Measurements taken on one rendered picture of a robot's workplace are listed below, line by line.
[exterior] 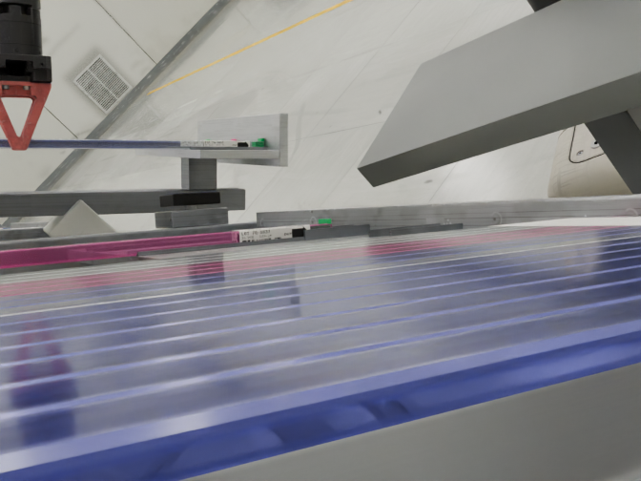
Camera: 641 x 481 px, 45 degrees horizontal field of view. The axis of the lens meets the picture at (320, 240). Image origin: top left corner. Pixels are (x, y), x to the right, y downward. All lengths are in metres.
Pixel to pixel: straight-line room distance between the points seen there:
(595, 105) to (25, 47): 0.61
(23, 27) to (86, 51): 7.67
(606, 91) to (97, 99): 7.84
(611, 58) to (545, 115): 0.09
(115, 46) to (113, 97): 0.55
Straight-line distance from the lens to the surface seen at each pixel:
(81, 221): 1.03
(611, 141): 1.02
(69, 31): 8.59
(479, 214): 0.52
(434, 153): 0.99
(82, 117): 8.45
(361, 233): 0.61
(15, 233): 1.50
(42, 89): 0.91
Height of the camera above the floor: 0.98
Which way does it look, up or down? 23 degrees down
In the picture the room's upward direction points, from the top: 44 degrees counter-clockwise
